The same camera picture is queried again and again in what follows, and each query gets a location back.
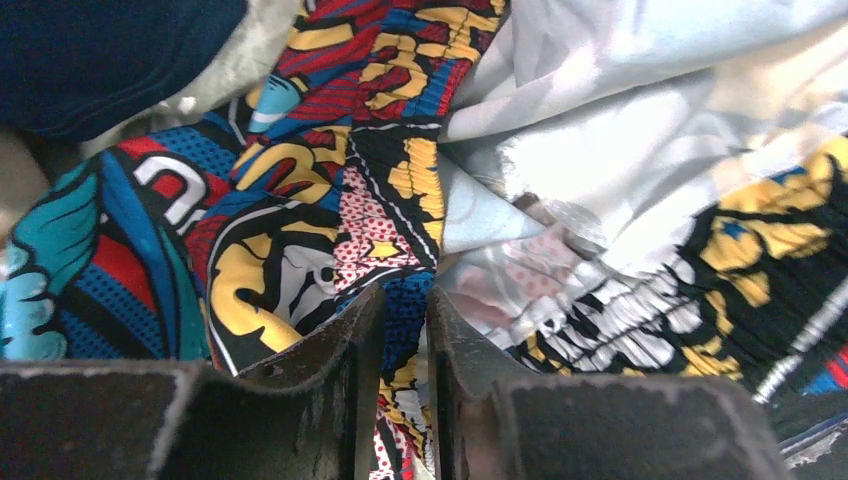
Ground navy hanging garment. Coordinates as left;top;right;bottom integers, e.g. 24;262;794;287
1;1;247;141

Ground comic print shorts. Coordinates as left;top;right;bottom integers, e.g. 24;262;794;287
1;1;847;479

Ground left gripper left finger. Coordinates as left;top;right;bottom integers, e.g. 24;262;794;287
1;285;386;479

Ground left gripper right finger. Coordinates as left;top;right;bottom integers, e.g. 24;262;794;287
427;288;789;479

